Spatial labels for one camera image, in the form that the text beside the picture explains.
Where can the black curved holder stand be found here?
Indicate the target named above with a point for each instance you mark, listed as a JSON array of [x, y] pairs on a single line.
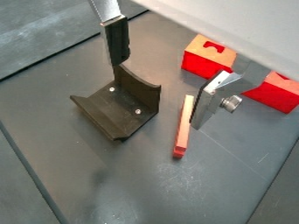
[[123, 105]]

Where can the red double-square block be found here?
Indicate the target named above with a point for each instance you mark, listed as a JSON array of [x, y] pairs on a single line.
[[183, 128]]

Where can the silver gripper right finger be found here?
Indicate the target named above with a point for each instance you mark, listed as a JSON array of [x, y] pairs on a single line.
[[219, 92]]

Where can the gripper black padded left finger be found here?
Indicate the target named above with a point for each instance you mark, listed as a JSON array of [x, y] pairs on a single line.
[[113, 29]]

